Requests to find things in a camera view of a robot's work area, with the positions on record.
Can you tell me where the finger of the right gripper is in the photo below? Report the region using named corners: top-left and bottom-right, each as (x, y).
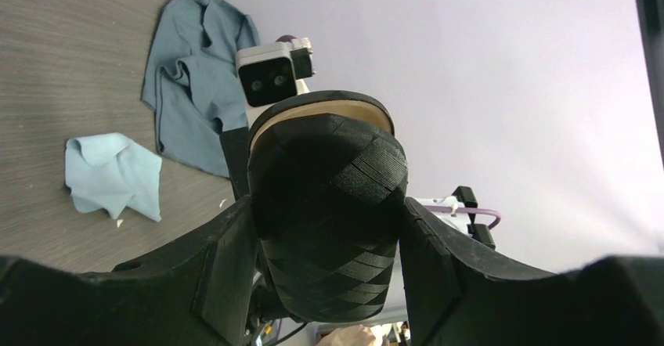
top-left (219, 127), bottom-right (250, 200)

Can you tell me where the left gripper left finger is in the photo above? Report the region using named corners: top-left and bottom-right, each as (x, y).
top-left (1, 197), bottom-right (258, 345)

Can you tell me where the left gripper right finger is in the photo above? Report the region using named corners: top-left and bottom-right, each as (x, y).
top-left (399, 199), bottom-right (663, 345)

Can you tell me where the black glasses case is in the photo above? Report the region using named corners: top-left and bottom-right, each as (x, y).
top-left (247, 90), bottom-right (408, 323)

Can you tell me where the light blue cleaning cloth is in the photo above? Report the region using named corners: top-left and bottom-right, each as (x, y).
top-left (64, 132), bottom-right (162, 222)

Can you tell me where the dark teal cloth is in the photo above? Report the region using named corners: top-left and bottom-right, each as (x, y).
top-left (141, 0), bottom-right (261, 177)

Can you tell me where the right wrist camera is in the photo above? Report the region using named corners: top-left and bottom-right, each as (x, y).
top-left (236, 35), bottom-right (316, 124)

